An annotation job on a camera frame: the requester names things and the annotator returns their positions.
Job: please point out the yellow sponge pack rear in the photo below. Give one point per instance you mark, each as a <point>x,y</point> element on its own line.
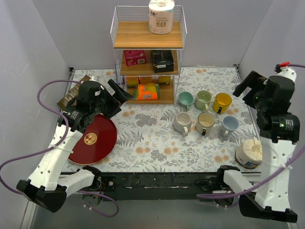
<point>132,82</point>

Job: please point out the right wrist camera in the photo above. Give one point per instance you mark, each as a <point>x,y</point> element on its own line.
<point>286,71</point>

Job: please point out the cream mug black rim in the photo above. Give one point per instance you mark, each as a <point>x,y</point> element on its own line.
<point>205,121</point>

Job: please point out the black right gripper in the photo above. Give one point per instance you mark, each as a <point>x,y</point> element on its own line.
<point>251,88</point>

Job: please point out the orange sponge pack front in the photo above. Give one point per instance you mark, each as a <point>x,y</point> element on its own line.
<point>147,91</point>

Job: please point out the floral tablecloth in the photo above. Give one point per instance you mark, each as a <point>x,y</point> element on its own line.
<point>148,142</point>

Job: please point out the white mug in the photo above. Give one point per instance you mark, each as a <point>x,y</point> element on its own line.
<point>182,123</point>

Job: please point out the wrapped toilet paper roll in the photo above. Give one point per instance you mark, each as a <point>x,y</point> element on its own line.
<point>161,16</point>

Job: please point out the sage green mug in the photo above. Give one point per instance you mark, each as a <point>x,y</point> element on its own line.
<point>202,101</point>

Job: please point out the red round tray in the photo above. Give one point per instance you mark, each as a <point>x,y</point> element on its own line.
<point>96,143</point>

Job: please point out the grey mug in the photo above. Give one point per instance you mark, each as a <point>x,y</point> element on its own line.
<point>229,125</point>

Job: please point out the pink red box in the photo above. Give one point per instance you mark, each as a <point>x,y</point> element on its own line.
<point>134,57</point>

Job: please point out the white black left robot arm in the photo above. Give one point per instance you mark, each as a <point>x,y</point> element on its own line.
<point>44,186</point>

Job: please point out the brown coffee bag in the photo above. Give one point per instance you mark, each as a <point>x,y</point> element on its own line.
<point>71,94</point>

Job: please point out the white wire wooden shelf rack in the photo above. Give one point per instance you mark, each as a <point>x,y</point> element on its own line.
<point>130,31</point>

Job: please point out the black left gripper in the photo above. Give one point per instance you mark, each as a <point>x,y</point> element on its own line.
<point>110,103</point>

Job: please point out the black base bar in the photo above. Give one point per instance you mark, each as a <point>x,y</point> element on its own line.
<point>161,185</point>

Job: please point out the black box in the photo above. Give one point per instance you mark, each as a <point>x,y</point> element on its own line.
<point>162,61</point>

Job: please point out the paper cup with crumpled paper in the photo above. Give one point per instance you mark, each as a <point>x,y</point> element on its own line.
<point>249,153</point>

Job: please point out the yellow black mug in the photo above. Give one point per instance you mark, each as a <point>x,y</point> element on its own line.
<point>221,103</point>

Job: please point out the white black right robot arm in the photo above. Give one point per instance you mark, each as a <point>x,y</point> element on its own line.
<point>279,133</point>

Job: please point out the teal green mug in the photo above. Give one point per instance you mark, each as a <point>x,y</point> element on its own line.
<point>186,100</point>

